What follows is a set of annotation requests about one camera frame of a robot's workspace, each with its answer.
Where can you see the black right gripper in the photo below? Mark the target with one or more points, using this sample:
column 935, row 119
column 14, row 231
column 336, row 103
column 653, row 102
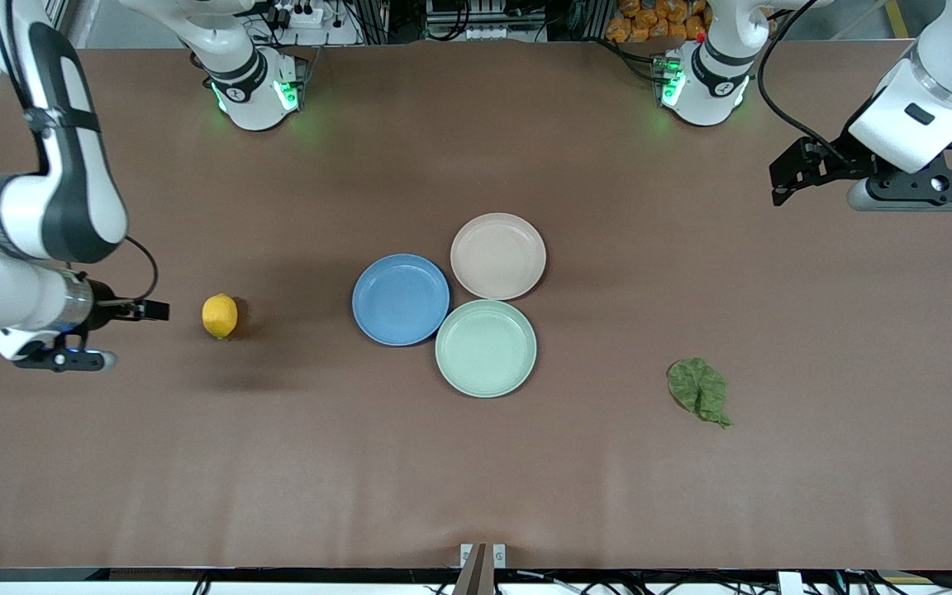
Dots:
column 103, row 307

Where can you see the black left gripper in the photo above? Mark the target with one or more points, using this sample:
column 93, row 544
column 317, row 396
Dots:
column 841, row 162

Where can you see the yellow lemon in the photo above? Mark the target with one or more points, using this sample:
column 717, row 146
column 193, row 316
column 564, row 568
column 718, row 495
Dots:
column 220, row 316

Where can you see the green lettuce leaf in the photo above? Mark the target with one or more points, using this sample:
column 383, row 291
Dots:
column 697, row 387

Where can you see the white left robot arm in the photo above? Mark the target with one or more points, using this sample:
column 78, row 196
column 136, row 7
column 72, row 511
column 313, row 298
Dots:
column 889, row 132

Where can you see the orange snack bags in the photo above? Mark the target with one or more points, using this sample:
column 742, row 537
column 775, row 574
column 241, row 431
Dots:
column 658, row 21

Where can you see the blue plate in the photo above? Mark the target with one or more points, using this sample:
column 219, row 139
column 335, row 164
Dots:
column 400, row 299

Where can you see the beige plate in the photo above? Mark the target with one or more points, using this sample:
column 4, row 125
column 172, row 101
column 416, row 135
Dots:
column 498, row 256

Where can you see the white power strip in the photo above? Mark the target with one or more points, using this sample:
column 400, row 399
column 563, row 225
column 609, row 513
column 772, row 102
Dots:
column 298, row 16

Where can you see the pale green plate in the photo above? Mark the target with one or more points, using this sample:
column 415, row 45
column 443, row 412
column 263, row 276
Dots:
column 486, row 349

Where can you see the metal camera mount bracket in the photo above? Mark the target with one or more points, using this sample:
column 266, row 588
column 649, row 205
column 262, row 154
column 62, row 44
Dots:
column 483, row 570

